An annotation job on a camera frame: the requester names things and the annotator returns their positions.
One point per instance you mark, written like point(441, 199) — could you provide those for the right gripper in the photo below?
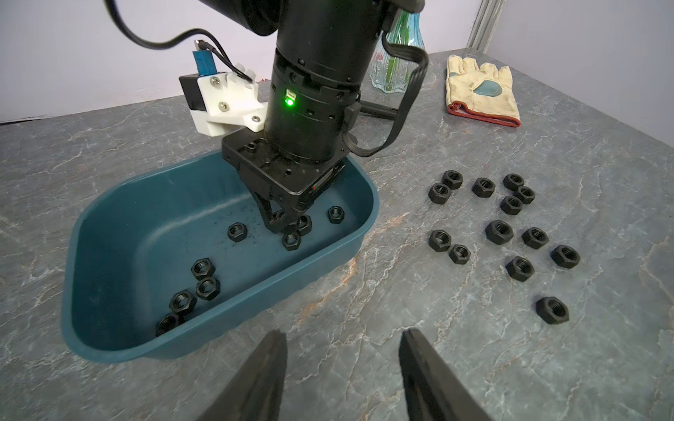
point(272, 176)

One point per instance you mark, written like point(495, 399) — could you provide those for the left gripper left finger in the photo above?
point(256, 390)

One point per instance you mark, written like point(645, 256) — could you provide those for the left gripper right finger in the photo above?
point(432, 391)

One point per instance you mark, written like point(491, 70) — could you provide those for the teal plastic storage box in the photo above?
point(133, 248)

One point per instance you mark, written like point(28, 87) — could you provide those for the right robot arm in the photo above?
point(290, 149)

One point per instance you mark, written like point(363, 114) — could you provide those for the black plastic scoop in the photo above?
point(378, 111)

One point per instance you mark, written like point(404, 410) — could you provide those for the cream work glove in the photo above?
point(484, 93)

